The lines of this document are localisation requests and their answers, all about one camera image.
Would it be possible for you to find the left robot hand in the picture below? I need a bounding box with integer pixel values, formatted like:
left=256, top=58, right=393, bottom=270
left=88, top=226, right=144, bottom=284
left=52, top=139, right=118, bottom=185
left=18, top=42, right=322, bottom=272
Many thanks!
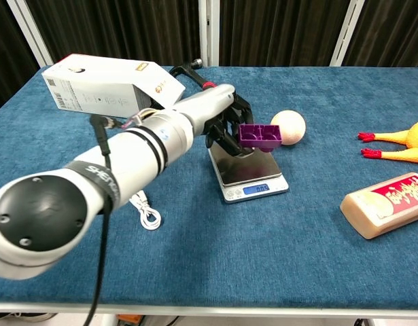
left=171, top=84, right=254, bottom=158

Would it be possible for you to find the purple plastic block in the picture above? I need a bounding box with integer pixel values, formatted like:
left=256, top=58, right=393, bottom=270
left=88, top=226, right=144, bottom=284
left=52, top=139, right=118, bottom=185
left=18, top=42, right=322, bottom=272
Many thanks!
left=238, top=124, right=283, bottom=151

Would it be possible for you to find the white digital kitchen scale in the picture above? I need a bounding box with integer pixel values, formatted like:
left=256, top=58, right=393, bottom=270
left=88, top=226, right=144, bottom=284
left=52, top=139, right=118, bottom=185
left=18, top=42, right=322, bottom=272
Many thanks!
left=208, top=139, right=290, bottom=204

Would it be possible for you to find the black and red claw hammer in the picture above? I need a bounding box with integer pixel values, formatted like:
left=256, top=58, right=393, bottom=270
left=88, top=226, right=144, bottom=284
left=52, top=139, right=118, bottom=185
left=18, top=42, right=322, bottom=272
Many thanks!
left=169, top=58, right=217, bottom=92

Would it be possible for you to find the cream ball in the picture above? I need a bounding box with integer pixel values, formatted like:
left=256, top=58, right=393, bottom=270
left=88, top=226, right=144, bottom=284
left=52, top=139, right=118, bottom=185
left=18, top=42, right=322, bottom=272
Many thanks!
left=270, top=110, right=307, bottom=146

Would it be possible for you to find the black curtain panel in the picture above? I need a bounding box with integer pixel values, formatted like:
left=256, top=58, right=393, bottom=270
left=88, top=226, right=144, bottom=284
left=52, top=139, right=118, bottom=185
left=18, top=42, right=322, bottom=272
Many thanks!
left=26, top=0, right=202, bottom=66
left=0, top=0, right=39, bottom=115
left=218, top=0, right=349, bottom=67
left=342, top=0, right=418, bottom=69

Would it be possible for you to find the white cardboard box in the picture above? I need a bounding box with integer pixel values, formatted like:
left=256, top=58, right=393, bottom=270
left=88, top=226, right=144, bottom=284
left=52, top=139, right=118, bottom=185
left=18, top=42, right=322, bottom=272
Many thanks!
left=41, top=53, right=186, bottom=120

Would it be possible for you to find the blue table mat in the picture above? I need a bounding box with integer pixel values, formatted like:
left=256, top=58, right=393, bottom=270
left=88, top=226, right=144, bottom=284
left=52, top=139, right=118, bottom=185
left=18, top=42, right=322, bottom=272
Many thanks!
left=0, top=65, right=418, bottom=307

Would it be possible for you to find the beige bottle with red label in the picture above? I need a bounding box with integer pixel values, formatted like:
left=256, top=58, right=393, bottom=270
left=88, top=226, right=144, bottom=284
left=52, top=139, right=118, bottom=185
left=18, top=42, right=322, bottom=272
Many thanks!
left=341, top=172, right=418, bottom=240

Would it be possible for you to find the yellow rubber chicken toy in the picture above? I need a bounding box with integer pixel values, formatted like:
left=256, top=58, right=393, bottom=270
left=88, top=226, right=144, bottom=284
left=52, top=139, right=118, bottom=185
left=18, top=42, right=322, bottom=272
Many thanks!
left=357, top=118, right=418, bottom=166

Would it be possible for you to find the aluminium frame post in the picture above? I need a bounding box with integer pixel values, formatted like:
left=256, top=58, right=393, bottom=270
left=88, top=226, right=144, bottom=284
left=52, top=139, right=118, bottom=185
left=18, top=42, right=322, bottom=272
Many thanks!
left=6, top=0, right=56, bottom=67
left=328, top=0, right=366, bottom=67
left=197, top=0, right=221, bottom=67

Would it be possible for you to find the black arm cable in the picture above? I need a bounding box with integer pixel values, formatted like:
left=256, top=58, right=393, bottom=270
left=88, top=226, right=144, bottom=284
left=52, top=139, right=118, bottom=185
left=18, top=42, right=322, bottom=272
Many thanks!
left=82, top=114, right=124, bottom=326

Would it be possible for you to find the coiled white usb cable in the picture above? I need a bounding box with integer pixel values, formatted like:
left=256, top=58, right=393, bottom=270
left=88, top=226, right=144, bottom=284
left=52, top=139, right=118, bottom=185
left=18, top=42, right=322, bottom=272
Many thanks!
left=128, top=189, right=162, bottom=231

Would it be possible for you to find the black strap with white lettering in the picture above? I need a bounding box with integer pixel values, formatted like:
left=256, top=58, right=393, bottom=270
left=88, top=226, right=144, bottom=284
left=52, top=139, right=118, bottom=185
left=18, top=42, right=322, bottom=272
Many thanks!
left=64, top=160, right=124, bottom=209

